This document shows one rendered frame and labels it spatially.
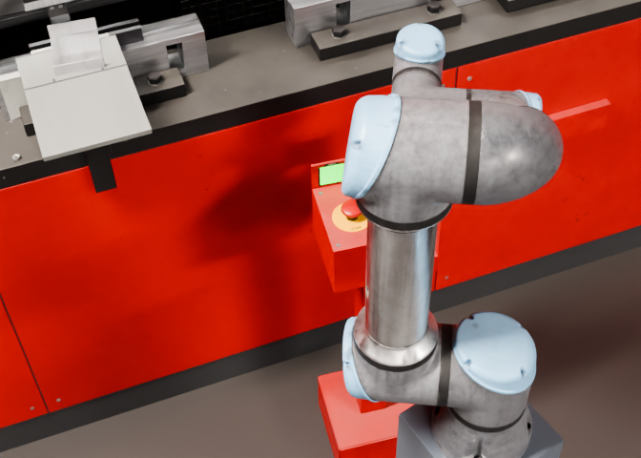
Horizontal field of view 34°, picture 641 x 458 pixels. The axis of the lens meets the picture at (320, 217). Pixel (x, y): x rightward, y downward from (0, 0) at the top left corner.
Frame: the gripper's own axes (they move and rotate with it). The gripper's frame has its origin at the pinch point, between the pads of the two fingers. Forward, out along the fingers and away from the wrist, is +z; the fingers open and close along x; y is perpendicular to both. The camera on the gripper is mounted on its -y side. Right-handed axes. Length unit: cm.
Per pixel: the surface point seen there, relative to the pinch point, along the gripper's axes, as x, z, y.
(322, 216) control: 14.8, 6.1, 2.9
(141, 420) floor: 57, 85, 11
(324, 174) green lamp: 12.7, 3.1, 9.9
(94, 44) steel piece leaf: 48, -13, 36
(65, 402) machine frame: 73, 73, 14
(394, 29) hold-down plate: -8.1, -3.5, 36.3
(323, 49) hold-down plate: 6.5, -3.5, 34.3
